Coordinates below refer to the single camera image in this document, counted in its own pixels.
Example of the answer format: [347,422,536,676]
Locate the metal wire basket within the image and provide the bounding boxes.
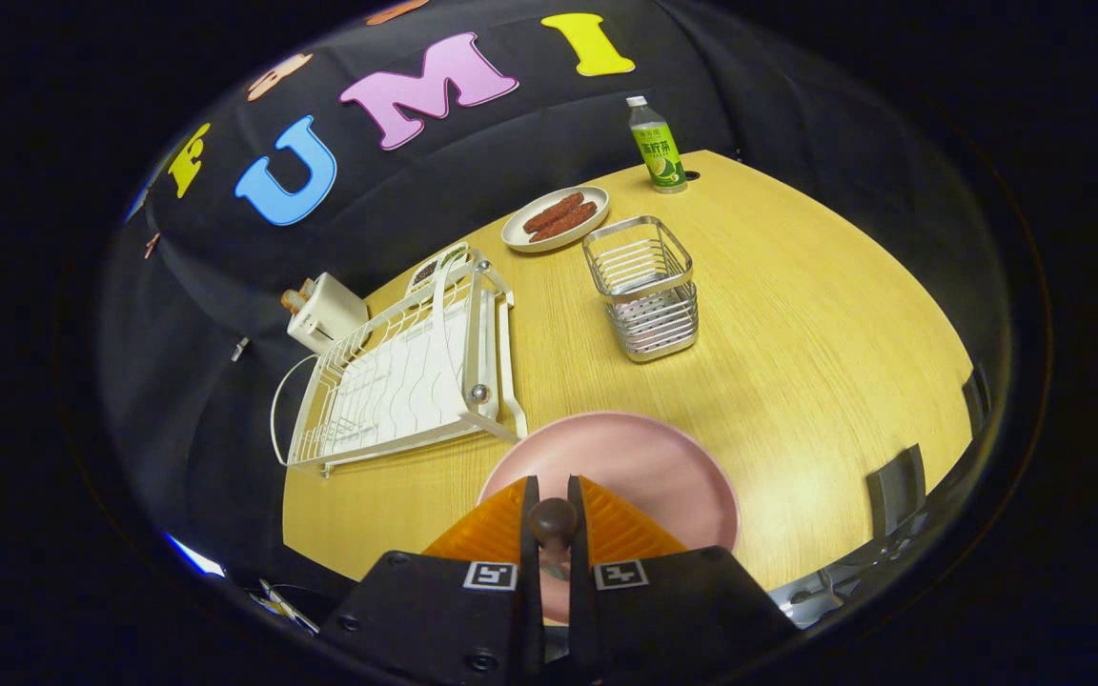
[581,214,702,364]

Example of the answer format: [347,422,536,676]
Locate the white wire dish rack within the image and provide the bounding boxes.
[269,249,530,479]

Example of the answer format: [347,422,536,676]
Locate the pink plate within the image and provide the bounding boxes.
[477,411,742,626]

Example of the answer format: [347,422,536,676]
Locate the grey chair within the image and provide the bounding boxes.
[865,443,929,540]
[961,364,995,438]

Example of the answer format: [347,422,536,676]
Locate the white oval plate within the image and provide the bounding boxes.
[500,185,611,254]

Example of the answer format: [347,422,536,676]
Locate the green label drink bottle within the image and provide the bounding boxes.
[626,94,690,195]

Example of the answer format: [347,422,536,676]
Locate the wooden handle spoon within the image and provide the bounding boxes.
[526,496,581,584]

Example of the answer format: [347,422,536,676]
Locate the grey metal frame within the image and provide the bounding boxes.
[767,532,905,631]

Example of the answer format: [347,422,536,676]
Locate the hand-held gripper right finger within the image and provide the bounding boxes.
[565,474,800,683]

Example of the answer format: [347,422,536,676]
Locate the small patterned dish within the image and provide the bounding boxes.
[405,242,471,294]

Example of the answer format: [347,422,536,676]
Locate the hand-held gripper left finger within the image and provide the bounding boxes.
[320,474,546,686]

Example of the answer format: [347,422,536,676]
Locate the lit computer screen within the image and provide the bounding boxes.
[165,533,227,579]

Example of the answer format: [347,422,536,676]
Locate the white metal stand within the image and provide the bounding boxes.
[248,577,322,636]

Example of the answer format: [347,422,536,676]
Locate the white toaster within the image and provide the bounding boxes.
[286,272,370,355]

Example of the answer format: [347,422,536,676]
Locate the brown sausage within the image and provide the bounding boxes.
[530,200,600,243]
[521,192,586,235]

